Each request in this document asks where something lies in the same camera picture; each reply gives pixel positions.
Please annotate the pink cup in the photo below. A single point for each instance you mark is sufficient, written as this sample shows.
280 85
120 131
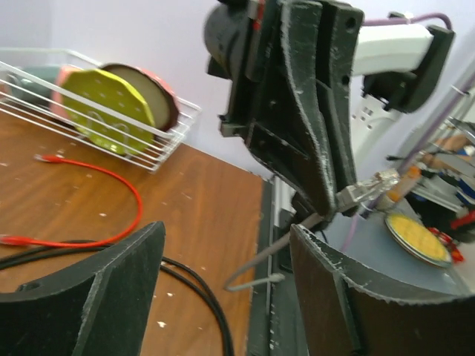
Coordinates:
56 98

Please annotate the white wire dish rack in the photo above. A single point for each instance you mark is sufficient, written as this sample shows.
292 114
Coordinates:
104 111

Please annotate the aluminium frame rail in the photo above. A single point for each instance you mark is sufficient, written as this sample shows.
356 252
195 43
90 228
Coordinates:
282 195

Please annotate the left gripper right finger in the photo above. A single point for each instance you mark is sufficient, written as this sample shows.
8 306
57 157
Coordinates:
349 308

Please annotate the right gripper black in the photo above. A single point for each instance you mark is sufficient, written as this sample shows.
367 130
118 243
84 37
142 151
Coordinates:
290 66

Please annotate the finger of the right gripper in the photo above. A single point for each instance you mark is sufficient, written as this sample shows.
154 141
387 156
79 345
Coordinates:
304 209

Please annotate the red dotted plate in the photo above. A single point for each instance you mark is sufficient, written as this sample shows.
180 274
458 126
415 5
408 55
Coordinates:
163 84

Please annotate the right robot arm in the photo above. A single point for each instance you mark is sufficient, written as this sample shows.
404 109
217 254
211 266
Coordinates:
400 61

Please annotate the dark teal bowl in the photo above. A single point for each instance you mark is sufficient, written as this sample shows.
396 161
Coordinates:
29 91

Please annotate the yellow plate outside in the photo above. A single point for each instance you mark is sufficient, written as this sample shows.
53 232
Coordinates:
417 240

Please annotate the dark brown plate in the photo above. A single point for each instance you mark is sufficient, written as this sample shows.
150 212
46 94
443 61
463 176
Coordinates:
164 115

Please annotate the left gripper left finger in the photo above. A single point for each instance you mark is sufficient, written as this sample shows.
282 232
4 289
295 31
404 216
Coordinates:
98 306

